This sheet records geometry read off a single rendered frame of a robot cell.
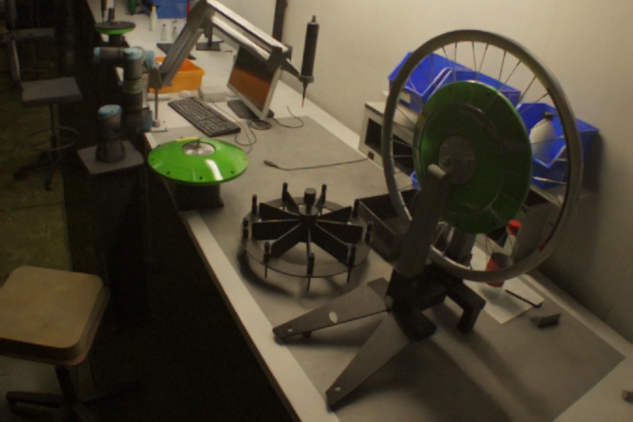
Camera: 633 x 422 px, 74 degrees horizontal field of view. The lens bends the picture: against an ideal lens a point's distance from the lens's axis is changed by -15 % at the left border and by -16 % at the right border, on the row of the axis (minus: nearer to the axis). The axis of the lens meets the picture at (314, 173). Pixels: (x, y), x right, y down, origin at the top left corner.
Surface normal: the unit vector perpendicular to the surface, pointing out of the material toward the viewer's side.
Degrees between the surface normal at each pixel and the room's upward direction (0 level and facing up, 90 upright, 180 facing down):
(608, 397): 0
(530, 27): 90
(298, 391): 0
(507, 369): 0
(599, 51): 90
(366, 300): 18
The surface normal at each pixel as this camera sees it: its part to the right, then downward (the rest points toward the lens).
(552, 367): 0.13, -0.89
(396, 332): -0.14, -0.80
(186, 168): 0.09, -0.68
